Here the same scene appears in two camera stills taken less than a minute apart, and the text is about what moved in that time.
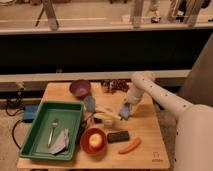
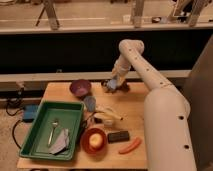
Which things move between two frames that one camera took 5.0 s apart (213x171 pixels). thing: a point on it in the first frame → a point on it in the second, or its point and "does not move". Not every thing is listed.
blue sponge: x=123 y=113 → x=112 y=83
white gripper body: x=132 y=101 → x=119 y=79
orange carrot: x=135 y=142 does not move
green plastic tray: x=69 y=116 does not move
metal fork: x=54 y=124 does not move
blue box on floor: x=30 y=112 does not move
